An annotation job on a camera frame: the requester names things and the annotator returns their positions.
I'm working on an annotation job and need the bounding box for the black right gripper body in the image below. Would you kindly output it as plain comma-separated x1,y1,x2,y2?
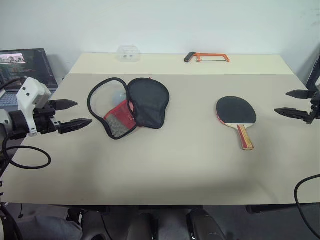
305,89,320,125

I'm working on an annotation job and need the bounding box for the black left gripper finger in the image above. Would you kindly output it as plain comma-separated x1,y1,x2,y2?
58,118,94,135
54,99,78,111

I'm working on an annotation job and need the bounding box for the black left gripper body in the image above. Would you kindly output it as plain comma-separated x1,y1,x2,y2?
33,100,62,135

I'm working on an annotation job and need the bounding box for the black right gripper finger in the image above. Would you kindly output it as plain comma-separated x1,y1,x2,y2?
273,107,311,122
285,89,314,100

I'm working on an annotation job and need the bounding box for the red black paddle case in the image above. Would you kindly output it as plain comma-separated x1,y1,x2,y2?
87,76,171,141

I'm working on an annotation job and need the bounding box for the black metal stand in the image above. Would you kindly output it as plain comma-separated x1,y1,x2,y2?
305,48,320,91

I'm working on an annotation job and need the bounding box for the open grey laptop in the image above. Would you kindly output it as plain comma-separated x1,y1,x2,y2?
0,48,60,110

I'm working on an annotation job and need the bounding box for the clear plastic container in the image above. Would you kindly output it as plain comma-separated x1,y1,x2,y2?
116,45,142,63

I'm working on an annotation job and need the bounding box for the dark grey rounded shape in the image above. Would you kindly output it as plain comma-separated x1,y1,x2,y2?
126,211,154,240

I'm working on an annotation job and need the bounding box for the black rounded shape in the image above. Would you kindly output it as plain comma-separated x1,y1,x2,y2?
186,208,226,240

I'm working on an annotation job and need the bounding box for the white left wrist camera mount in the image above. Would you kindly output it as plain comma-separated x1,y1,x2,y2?
16,77,52,138

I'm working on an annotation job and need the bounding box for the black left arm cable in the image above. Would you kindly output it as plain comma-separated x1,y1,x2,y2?
0,77,52,173

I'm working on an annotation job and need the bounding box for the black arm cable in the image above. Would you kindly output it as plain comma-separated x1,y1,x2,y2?
294,174,320,239
0,77,52,173

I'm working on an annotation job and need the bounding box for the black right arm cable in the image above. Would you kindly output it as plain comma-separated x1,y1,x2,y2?
294,174,320,239

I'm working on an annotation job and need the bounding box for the orange hacksaw black handle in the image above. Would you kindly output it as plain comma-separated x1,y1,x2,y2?
184,51,232,64

